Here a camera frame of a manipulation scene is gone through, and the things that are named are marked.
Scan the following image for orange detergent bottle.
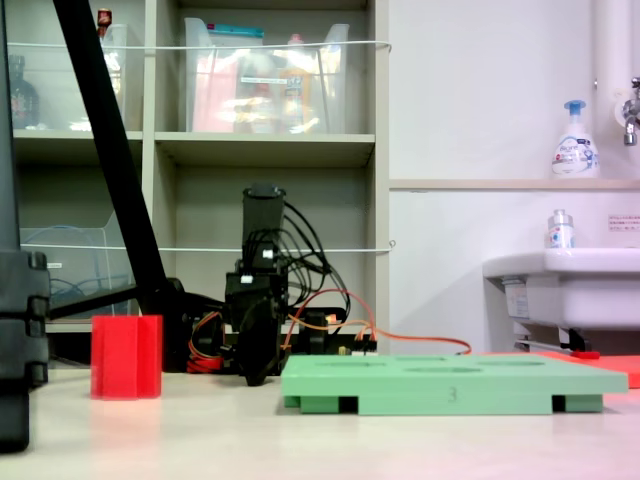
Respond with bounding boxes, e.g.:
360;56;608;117
278;33;315;134

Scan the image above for clear plastic storage bin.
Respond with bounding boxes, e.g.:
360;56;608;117
7;22;130;132
183;17;351;135

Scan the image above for thin orange wire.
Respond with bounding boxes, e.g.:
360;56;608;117
282;288;474;357

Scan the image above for metal faucet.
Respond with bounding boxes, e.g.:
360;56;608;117
613;77;640;147

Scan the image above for clear plastic file box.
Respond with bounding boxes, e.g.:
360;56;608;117
19;209;140;321

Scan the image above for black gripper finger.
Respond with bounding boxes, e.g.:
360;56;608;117
259;309;280;387
238;319;264;388

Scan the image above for black tripod leg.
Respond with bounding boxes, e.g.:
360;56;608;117
0;0;51;454
52;0;191;374

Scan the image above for blue cable coil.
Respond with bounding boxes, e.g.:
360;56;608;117
22;225;129;307

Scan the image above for black tripod brace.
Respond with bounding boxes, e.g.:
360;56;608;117
48;288;145;321

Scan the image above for red cross columnar block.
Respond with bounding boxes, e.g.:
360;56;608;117
90;314;164;401

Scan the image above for red printed base clamp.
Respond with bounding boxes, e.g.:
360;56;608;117
187;349;225;374

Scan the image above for brown bottle red cap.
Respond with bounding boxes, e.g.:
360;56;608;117
96;8;122;69

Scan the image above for black wrist cable loops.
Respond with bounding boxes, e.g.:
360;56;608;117
273;199;334;306

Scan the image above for plastic bag blue strip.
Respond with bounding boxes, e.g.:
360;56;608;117
207;24;265;49

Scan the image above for white sink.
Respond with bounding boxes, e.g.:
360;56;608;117
482;246;640;334

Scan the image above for beige shelf unit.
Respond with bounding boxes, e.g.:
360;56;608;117
0;0;391;334

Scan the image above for small clear bottle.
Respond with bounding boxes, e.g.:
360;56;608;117
544;208;576;250

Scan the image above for dark glass bottle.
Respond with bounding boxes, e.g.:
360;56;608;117
7;54;40;130

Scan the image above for green shape hole board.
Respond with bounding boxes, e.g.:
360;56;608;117
280;353;630;416

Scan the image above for white soap pump bottle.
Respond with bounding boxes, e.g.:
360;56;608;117
551;99;601;180

